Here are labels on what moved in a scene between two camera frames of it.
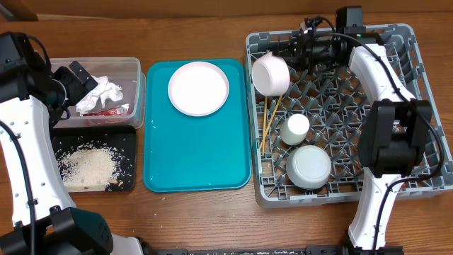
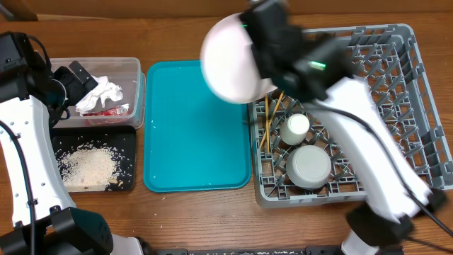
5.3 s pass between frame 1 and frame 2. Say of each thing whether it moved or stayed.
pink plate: moved
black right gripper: moved
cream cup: stayed
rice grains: stayed
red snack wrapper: stayed
